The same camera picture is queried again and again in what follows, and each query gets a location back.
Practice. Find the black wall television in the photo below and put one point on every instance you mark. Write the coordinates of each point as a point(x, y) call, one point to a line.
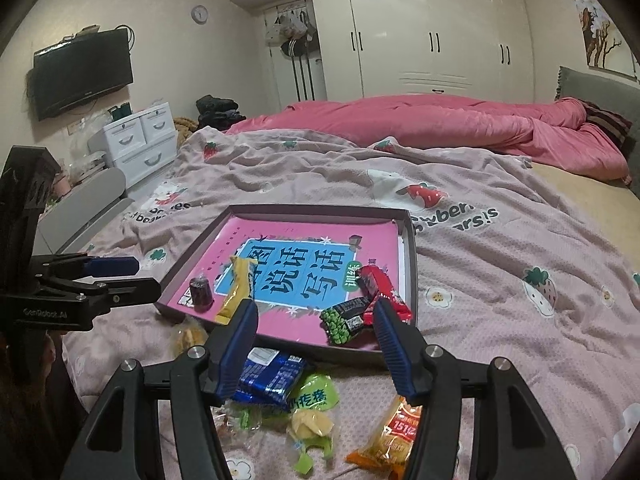
point(80, 72)

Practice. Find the clear packet of green cake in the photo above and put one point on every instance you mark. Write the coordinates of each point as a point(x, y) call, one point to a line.
point(250, 414)

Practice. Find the white wardrobe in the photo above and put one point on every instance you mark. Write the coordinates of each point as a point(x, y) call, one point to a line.
point(400, 35)

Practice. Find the brown knitted cloth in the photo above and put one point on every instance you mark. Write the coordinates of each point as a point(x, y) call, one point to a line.
point(185, 127)

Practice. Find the dark striped pillow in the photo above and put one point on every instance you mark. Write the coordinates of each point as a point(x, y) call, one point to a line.
point(607, 125)

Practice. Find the strawberry printed blanket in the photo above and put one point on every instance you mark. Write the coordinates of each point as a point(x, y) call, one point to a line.
point(500, 285)

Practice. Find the beige bed sheet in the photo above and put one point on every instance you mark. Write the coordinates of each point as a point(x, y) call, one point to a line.
point(590, 195)

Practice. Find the coat rack with clothes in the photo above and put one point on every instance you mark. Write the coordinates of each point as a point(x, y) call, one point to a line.
point(295, 35)

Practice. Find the yellow snack bar packet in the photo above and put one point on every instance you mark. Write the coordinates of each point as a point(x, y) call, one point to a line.
point(237, 285)

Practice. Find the wall poster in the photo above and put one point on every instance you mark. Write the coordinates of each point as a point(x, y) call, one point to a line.
point(595, 25)

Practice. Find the orange snack packet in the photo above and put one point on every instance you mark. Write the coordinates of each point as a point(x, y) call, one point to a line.
point(395, 435)

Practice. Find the dark green box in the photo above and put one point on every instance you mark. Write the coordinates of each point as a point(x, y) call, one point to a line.
point(120, 110)

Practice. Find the red snack packet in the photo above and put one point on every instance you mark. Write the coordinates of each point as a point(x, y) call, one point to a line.
point(382, 287)

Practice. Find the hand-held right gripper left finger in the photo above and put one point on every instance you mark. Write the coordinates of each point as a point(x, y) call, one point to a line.
point(240, 350)

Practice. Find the pink cup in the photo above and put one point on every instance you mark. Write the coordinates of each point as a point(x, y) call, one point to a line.
point(61, 183)

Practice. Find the pile of dark clothes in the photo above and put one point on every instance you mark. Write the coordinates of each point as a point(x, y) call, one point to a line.
point(217, 112)

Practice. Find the dark green snack packet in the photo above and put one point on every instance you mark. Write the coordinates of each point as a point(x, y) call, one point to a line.
point(345, 320)

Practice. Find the dark shallow box tray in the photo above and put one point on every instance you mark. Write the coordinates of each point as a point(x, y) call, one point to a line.
point(409, 260)

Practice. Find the grey padded headboard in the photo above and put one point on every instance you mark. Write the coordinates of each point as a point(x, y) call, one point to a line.
point(575, 82)

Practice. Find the pink book with blue label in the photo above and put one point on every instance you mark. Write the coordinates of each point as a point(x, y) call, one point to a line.
point(280, 240)

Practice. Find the bright green snack packet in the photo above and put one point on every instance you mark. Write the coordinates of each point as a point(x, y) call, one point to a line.
point(312, 400)

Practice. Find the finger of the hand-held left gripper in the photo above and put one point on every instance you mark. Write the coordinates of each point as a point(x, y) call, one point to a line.
point(115, 266)
point(130, 291)

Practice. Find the dark jelly cup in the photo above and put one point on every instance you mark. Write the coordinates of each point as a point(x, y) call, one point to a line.
point(201, 292)

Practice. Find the blue cookie packet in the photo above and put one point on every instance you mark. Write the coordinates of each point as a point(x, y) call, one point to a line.
point(270, 375)

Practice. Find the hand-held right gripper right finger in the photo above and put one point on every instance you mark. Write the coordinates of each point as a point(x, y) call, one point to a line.
point(395, 355)

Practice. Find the white drawer cabinet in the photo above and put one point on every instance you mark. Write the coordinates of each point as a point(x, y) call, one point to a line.
point(140, 140)

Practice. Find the clear packet of yellow snack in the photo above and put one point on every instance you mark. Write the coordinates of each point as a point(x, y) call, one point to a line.
point(187, 337)

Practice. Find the round wall clock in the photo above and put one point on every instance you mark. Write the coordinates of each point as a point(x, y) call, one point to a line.
point(200, 13)

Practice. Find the pink quilt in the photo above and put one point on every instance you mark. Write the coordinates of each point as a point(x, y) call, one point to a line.
point(400, 120)

